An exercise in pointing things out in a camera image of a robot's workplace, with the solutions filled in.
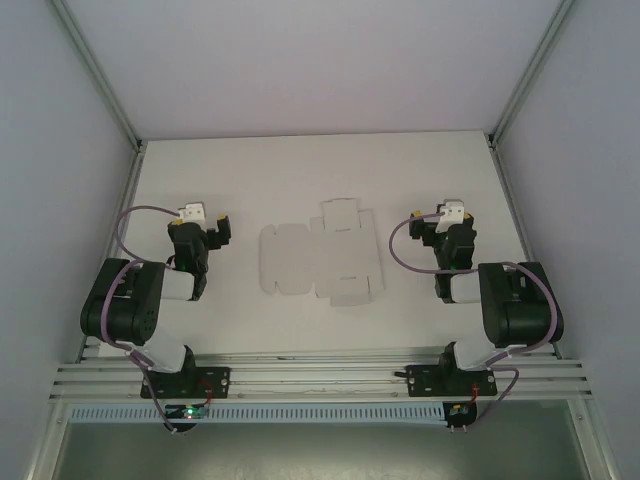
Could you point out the aluminium mounting rail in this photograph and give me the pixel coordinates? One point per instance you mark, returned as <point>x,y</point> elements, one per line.
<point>320,382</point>

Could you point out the aluminium table side rail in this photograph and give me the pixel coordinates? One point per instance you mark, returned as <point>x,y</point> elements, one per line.
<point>520,220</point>
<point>125,210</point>

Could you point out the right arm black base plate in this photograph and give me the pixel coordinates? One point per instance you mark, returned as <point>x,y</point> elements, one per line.
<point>425,380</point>

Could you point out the black clamp lever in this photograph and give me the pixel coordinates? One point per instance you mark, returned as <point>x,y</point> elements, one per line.
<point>400,375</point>

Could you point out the aluminium frame post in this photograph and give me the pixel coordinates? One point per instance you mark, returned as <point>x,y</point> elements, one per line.
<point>532,75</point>
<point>95,75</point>

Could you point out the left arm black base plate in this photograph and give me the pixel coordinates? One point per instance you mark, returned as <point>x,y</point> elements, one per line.
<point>215,382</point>

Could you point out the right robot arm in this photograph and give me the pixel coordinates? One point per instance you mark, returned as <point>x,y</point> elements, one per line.
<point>525,310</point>

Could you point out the small green circuit board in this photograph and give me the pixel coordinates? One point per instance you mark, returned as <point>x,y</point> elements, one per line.
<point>458,411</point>

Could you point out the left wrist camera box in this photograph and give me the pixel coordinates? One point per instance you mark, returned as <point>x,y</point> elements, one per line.
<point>194,212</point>

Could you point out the white cardboard paper box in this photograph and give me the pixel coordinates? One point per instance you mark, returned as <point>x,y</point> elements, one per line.
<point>320,255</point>

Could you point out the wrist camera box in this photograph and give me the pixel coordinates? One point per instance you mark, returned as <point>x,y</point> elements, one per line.
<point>194,212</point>
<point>450,215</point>

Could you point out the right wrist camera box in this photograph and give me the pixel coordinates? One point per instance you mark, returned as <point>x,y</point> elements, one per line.
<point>450,215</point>

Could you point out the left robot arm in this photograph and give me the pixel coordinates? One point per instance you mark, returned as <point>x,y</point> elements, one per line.
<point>120,310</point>

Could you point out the circuit board with green light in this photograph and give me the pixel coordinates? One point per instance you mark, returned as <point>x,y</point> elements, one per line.
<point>189,412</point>

